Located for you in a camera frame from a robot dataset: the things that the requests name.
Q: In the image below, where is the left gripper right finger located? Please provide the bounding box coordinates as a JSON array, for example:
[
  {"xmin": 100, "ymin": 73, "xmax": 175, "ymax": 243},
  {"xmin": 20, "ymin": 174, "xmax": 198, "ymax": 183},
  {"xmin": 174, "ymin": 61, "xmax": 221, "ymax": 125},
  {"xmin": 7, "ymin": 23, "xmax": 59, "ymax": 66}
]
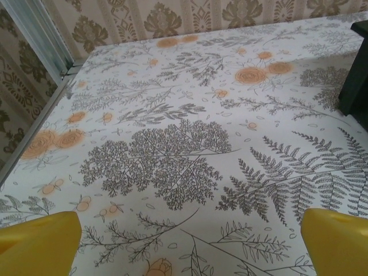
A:
[{"xmin": 300, "ymin": 207, "xmax": 368, "ymax": 276}]

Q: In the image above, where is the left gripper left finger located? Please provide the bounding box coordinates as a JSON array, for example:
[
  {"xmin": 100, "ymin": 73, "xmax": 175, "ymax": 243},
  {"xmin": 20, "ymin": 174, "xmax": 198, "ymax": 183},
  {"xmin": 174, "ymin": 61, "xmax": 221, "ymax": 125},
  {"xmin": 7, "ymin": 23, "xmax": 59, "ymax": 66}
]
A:
[{"xmin": 0, "ymin": 211, "xmax": 83, "ymax": 276}]

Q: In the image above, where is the black plastic container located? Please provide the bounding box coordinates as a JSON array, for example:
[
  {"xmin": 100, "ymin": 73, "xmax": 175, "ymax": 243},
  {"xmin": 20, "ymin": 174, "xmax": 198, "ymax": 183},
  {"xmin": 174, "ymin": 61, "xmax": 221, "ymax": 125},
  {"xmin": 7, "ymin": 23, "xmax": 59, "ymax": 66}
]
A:
[{"xmin": 338, "ymin": 20, "xmax": 368, "ymax": 130}]

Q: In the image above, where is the floral table cover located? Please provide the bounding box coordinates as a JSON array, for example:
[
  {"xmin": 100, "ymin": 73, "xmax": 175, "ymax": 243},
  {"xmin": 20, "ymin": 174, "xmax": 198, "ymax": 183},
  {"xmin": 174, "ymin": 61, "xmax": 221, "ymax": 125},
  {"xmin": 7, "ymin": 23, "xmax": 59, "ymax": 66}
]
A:
[{"xmin": 0, "ymin": 11, "xmax": 368, "ymax": 276}]

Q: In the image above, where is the left aluminium table side rail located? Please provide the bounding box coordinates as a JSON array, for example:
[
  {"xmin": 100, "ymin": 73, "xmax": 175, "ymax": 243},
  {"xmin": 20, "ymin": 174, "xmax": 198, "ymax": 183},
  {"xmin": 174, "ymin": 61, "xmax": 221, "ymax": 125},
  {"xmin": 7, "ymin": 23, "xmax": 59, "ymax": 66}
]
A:
[{"xmin": 0, "ymin": 67, "xmax": 77, "ymax": 187}]

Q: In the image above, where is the left aluminium frame post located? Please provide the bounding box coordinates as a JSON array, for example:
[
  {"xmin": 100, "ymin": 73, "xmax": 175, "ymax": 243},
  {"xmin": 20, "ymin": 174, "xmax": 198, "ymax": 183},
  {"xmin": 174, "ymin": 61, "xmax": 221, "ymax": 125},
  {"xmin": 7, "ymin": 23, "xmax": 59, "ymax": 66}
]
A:
[{"xmin": 4, "ymin": 0, "xmax": 77, "ymax": 77}]

